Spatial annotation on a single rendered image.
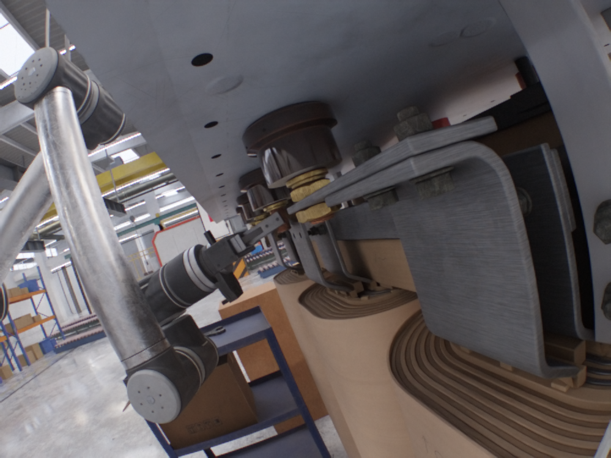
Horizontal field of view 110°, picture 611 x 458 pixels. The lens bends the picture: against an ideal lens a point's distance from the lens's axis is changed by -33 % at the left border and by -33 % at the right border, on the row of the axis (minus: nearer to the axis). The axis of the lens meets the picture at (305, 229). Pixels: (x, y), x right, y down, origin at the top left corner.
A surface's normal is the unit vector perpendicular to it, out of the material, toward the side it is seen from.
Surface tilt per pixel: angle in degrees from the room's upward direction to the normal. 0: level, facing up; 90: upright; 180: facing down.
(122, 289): 80
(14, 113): 90
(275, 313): 90
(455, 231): 90
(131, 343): 82
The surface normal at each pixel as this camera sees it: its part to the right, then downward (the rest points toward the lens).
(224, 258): -0.10, 0.08
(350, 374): -0.72, 0.29
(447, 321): -0.91, 0.34
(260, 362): 0.22, -0.04
